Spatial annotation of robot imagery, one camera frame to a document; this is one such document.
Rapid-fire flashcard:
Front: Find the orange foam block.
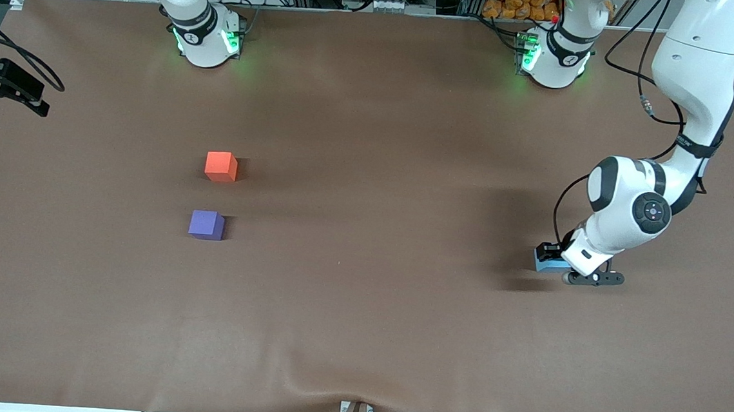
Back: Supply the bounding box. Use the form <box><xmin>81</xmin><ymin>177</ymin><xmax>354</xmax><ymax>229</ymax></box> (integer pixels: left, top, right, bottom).
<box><xmin>204</xmin><ymin>150</ymin><xmax>240</xmax><ymax>184</ymax></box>

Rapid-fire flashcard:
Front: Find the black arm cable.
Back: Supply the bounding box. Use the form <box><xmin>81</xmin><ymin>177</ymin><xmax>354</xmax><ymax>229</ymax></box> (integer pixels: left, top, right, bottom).
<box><xmin>552</xmin><ymin>0</ymin><xmax>695</xmax><ymax>254</ymax></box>
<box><xmin>0</xmin><ymin>8</ymin><xmax>71</xmax><ymax>93</ymax></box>

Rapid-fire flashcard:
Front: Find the brown table cover mat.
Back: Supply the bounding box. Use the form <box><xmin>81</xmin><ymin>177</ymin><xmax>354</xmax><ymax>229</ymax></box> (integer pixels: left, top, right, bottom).
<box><xmin>0</xmin><ymin>0</ymin><xmax>734</xmax><ymax>412</ymax></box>

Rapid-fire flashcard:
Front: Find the blue foam block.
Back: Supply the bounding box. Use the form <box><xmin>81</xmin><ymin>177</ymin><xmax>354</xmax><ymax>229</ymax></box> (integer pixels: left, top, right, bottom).
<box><xmin>534</xmin><ymin>255</ymin><xmax>572</xmax><ymax>275</ymax></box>

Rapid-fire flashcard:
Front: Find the purple foam block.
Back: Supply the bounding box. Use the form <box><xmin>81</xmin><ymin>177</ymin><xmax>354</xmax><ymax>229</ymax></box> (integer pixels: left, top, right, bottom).
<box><xmin>188</xmin><ymin>209</ymin><xmax>226</xmax><ymax>242</ymax></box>

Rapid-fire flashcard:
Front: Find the pile of orange round objects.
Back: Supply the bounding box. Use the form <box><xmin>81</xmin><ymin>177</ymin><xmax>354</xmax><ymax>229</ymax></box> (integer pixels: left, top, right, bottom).
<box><xmin>481</xmin><ymin>0</ymin><xmax>563</xmax><ymax>24</ymax></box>

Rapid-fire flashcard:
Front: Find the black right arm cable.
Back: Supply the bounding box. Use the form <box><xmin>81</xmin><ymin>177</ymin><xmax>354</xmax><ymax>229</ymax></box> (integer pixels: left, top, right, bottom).
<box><xmin>0</xmin><ymin>8</ymin><xmax>71</xmax><ymax>93</ymax></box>

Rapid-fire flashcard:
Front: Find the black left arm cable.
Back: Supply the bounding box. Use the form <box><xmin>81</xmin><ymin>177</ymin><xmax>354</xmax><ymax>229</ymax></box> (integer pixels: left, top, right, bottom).
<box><xmin>552</xmin><ymin>0</ymin><xmax>695</xmax><ymax>254</ymax></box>

